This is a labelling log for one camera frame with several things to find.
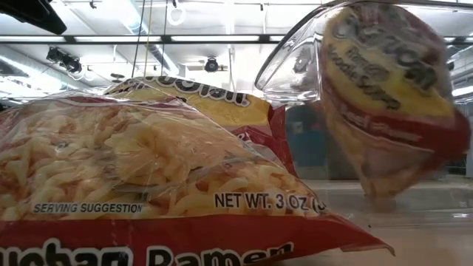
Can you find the red beef ramen noodle pack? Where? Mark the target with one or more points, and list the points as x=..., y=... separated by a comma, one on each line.
x=221, y=107
x=148, y=155
x=384, y=85

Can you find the black round ceiling fixture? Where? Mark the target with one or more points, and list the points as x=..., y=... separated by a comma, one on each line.
x=211, y=65

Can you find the clear plastic bin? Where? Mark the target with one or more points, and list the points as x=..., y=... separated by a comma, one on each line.
x=292, y=74

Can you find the dark ceiling disc fixture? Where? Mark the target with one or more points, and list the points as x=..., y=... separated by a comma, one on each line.
x=117, y=76

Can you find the black ceiling spotlight cluster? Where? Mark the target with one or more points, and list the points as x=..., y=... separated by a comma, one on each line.
x=70, y=65

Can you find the silver ceiling air duct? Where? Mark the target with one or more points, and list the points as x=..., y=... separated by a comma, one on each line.
x=159, y=55
x=33, y=70

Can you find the black overhead frame bar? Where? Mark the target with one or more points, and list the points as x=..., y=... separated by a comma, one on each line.
x=166, y=38

